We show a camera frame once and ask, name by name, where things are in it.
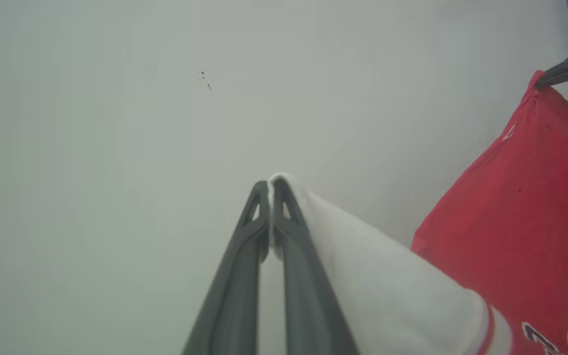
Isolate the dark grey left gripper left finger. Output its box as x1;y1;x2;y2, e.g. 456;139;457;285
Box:
181;180;271;355

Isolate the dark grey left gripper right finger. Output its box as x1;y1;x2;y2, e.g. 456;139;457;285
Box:
271;177;359;355

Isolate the red and white jersey garment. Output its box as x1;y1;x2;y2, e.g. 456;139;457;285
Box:
267;70;568;355

